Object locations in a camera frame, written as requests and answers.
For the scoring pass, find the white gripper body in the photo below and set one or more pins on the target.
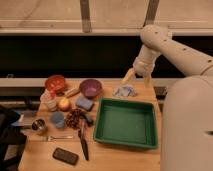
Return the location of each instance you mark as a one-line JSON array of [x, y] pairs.
[[144, 63]]

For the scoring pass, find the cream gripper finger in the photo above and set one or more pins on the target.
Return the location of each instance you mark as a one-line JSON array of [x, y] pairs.
[[129, 75], [147, 81]]

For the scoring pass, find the black eraser block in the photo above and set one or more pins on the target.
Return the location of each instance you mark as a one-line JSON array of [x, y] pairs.
[[65, 156]]

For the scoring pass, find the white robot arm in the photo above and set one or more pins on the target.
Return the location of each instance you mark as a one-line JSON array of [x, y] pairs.
[[187, 121]]

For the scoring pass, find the green plastic tray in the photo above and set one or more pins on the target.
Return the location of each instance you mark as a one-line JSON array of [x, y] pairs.
[[127, 123]]

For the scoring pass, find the crumpled white blue cloth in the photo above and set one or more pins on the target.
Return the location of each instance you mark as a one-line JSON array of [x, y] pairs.
[[125, 91]]

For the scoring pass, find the purple bowl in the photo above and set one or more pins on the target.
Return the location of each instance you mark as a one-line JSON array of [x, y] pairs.
[[90, 88]]

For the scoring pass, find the blue sponge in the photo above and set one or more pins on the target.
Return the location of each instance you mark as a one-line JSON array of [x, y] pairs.
[[84, 103]]

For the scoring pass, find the corn cob toy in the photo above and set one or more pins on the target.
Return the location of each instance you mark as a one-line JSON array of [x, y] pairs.
[[72, 92]]

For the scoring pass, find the yellow red apple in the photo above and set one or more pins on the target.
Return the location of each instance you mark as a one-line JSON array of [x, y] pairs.
[[64, 104]]

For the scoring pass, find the brown grape bunch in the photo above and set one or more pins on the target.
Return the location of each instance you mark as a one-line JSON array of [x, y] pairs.
[[76, 116]]

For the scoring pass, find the red bowl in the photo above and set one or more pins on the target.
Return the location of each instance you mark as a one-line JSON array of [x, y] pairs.
[[55, 83]]

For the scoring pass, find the blue plastic cup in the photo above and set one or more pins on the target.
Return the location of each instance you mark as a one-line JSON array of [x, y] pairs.
[[57, 119]]

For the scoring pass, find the clear plastic bottle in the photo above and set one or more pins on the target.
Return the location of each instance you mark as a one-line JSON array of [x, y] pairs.
[[49, 101]]

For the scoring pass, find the silver fork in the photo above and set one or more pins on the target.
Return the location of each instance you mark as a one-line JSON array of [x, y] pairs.
[[51, 138]]

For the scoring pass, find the small metal cup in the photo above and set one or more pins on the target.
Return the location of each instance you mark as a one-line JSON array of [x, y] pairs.
[[39, 126]]

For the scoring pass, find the black chair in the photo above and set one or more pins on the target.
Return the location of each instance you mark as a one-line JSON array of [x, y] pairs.
[[9, 135]]

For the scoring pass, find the black handled knife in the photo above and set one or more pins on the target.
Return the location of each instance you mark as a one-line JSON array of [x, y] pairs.
[[83, 140]]

